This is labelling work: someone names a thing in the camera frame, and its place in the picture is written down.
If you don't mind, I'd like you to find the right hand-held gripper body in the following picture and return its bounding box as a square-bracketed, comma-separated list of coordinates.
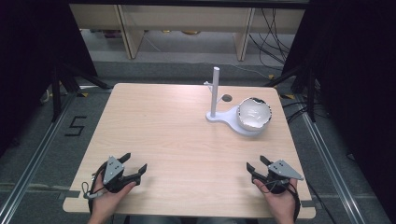
[261, 159, 304, 196]

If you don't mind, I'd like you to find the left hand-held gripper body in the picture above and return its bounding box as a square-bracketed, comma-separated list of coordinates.
[102, 156, 133, 194]

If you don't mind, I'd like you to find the person's right hand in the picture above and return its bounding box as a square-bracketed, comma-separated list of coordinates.
[252, 177, 299, 220]

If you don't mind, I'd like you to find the person's left hand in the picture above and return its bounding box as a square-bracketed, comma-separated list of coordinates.
[89, 176, 138, 218]

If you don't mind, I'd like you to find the white bowl with dark rim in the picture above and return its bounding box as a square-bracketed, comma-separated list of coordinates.
[236, 96, 273, 132]

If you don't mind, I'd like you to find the black tripod stand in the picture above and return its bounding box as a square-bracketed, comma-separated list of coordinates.
[263, 64, 321, 123]
[50, 61, 112, 123]

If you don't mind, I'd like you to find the dark curtain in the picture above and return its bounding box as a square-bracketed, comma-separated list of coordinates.
[281, 0, 396, 216]
[0, 0, 99, 157]

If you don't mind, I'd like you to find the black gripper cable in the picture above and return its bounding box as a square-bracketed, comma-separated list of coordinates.
[260, 178, 303, 222]
[88, 161, 108, 218]

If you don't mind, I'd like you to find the grey looped cable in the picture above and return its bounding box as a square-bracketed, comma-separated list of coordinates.
[80, 181, 106, 201]

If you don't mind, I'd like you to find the metal floor rail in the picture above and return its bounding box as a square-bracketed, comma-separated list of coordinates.
[0, 92, 78, 224]
[300, 111, 368, 224]

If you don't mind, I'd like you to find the white stand with post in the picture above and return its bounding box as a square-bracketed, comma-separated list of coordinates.
[203, 66, 269, 137]

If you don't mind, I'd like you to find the white floor cable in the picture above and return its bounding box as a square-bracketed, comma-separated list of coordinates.
[229, 63, 273, 79]

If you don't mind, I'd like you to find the bundle of black cables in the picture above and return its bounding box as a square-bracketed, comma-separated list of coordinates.
[247, 7, 296, 71]

